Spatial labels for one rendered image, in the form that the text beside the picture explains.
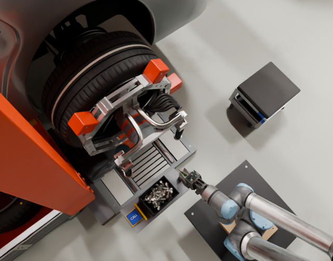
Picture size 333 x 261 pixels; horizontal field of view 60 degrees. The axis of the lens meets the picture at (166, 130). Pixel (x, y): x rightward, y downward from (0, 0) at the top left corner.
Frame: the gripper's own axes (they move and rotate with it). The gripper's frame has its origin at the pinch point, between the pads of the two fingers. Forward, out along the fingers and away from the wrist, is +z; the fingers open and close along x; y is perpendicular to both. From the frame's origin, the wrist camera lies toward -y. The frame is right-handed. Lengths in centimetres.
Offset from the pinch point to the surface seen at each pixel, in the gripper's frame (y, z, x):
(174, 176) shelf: -20.8, 11.8, -1.4
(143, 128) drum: 32.1, 14.5, 3.6
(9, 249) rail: -11, 47, 98
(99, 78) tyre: 65, 24, 9
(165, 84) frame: 43, 18, -18
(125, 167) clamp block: 31.3, 4.5, 23.9
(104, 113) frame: 54, 17, 17
